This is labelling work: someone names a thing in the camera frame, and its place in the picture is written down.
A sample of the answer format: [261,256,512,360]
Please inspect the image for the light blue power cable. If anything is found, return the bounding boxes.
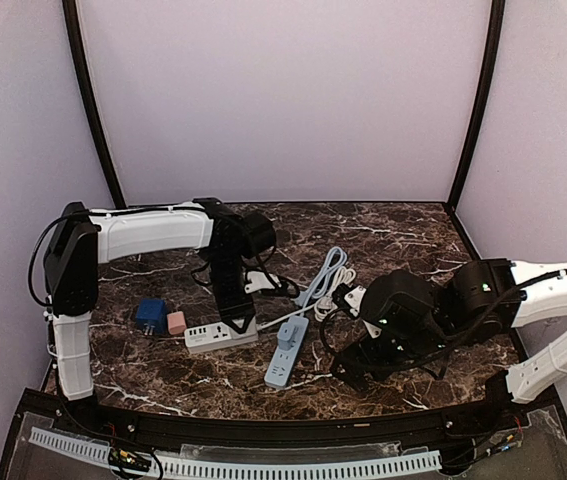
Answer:
[292,246,350,321]

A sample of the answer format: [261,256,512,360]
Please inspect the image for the light blue USB charger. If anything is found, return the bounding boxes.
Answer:
[277,321,299,351]

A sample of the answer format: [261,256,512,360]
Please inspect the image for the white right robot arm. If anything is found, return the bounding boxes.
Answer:
[325,258,567,404]

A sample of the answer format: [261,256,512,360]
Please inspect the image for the white power cable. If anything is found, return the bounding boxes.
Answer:
[255,267,358,331]

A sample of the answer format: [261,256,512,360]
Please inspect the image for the small circuit board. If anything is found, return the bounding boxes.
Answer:
[108,448,151,472]

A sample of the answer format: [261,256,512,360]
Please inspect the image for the black frame rail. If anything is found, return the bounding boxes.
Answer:
[0,386,567,479]

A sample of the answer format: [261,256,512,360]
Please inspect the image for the pink USB charger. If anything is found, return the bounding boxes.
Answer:
[166,311,187,336]

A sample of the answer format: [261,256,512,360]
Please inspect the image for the white power strip with USB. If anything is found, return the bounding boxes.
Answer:
[184,322,259,354]

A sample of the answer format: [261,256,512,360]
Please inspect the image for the white cube socket adapter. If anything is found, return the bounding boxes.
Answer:
[230,316,259,344]

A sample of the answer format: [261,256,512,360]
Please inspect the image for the white slotted cable duct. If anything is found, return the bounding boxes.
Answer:
[28,427,442,479]

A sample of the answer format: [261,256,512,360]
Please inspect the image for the light blue power strip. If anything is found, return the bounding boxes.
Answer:
[264,315,309,390]

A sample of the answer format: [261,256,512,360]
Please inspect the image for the blue cube socket adapter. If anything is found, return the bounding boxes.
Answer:
[135,298,167,336]

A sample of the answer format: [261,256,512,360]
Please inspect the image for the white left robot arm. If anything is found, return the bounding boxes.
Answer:
[32,198,282,401]

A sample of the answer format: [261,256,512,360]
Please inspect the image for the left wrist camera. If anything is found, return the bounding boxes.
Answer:
[244,270,300,299]

